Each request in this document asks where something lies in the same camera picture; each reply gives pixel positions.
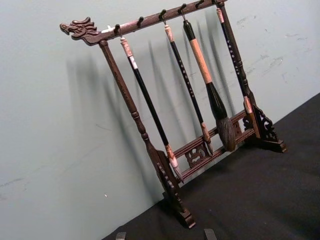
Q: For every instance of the black table cloth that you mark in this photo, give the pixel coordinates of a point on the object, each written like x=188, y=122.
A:
x=250, y=200

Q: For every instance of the carved brown wooden brush rack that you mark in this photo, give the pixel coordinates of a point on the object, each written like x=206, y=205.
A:
x=82, y=30

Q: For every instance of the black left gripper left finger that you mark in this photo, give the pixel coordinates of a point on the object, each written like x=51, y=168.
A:
x=121, y=236

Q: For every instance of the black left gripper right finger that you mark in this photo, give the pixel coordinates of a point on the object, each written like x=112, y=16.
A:
x=210, y=235

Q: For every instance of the black brush, white marks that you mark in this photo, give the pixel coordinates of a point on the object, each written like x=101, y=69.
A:
x=233, y=58

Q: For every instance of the small white tag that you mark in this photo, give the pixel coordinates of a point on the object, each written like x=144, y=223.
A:
x=107, y=29

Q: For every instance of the thin black brush, pale cap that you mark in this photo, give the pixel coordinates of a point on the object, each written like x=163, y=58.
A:
x=147, y=96

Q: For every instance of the thin black brush, white characters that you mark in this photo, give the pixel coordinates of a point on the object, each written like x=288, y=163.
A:
x=186, y=80

